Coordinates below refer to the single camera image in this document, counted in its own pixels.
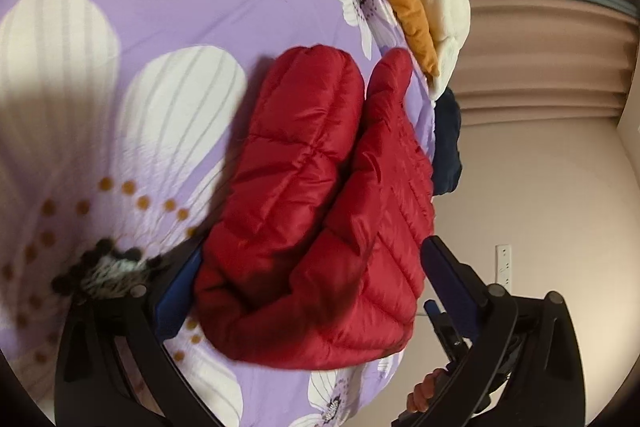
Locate pink curtain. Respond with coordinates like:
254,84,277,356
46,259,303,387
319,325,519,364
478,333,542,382
440,0,640,125

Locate red down jacket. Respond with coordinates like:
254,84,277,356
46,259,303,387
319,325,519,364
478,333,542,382
192,46,436,367

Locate person's right hand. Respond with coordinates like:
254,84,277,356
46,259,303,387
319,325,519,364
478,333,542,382
407,369,448,413

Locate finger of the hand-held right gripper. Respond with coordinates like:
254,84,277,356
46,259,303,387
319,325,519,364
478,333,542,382
424,299,471,360

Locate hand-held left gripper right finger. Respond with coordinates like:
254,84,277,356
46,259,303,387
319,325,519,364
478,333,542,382
421,235,586,427

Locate navy blue garment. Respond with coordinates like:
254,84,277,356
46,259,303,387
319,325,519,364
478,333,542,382
431,87,463,196

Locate orange garment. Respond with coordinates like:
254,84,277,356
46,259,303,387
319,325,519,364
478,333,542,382
375,0,441,78

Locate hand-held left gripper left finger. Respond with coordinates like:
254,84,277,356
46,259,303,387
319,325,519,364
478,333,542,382
54,234,221,427

